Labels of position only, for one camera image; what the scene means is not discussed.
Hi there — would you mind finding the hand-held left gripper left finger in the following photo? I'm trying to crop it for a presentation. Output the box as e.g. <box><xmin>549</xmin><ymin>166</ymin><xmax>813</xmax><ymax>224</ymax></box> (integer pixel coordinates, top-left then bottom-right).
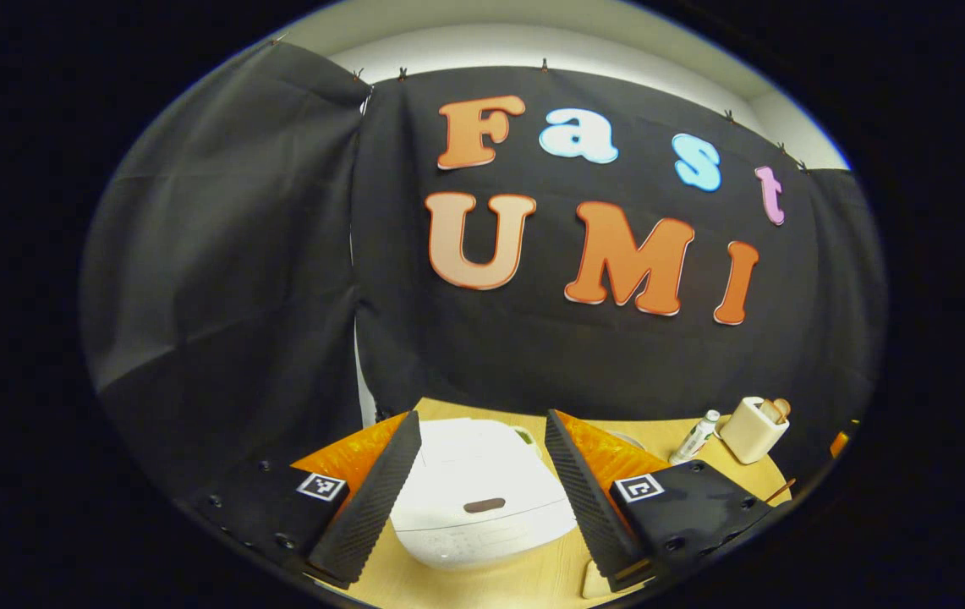
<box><xmin>173</xmin><ymin>412</ymin><xmax>422</xmax><ymax>590</ymax></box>

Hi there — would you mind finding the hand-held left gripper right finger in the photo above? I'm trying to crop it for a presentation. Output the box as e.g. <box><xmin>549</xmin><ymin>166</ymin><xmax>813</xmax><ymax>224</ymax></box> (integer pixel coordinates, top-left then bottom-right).
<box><xmin>544</xmin><ymin>410</ymin><xmax>775</xmax><ymax>593</ymax></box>

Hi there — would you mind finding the white rice cooker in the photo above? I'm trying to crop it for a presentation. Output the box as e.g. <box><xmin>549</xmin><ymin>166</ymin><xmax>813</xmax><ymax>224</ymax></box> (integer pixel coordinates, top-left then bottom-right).
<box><xmin>389</xmin><ymin>418</ymin><xmax>578</xmax><ymax>570</ymax></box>

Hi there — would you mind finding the beige tray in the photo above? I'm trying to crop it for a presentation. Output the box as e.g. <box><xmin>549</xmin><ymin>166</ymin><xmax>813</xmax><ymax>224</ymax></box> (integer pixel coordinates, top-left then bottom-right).
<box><xmin>581</xmin><ymin>558</ymin><xmax>618</xmax><ymax>601</ymax></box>

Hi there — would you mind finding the cream toaster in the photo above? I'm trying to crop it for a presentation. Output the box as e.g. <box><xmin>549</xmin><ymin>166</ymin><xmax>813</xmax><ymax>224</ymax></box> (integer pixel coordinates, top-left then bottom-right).
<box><xmin>719</xmin><ymin>396</ymin><xmax>790</xmax><ymax>465</ymax></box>

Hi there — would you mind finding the white green drink bottle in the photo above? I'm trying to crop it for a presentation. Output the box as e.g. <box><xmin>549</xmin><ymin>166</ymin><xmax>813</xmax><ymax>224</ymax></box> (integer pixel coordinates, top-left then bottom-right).
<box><xmin>670</xmin><ymin>409</ymin><xmax>721</xmax><ymax>465</ymax></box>

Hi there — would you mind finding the black backdrop cloth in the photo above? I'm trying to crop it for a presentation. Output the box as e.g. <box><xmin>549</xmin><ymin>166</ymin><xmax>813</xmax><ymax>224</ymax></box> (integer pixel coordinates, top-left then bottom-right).
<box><xmin>80</xmin><ymin>38</ymin><xmax>887</xmax><ymax>508</ymax></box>

